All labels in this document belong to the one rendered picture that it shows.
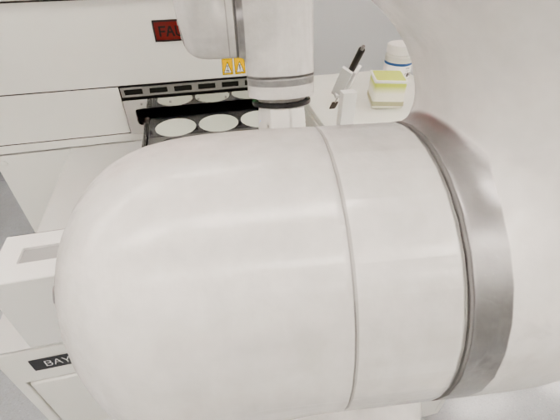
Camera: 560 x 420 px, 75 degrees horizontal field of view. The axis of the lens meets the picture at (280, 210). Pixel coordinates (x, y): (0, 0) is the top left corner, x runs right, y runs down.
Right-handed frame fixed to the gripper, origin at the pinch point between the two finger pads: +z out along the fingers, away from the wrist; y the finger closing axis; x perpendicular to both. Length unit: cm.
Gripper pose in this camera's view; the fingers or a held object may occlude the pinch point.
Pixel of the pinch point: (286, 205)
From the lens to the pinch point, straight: 54.3
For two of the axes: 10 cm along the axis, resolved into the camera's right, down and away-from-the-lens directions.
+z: 0.5, 8.9, 4.6
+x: 9.7, -1.4, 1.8
